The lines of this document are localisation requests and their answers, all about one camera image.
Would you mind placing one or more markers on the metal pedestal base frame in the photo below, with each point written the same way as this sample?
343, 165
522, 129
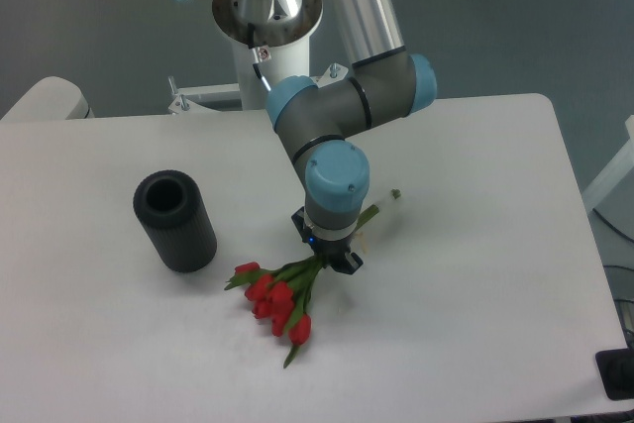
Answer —
226, 97

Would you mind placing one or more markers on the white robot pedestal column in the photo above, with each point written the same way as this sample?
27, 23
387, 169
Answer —
270, 41

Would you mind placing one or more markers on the white furniture at right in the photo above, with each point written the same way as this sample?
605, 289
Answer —
612, 174

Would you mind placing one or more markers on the red tulip bouquet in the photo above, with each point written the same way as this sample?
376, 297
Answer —
283, 295

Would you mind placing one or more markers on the white rounded chair back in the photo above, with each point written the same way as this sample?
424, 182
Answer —
50, 99

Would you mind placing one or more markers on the black ribbed cylindrical vase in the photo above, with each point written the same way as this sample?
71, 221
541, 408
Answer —
170, 208

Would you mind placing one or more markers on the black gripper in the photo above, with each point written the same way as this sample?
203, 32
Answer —
337, 253

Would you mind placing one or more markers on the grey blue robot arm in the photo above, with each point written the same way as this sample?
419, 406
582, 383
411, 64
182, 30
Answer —
316, 118

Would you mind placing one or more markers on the black device at table edge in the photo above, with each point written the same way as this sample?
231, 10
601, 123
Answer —
616, 373

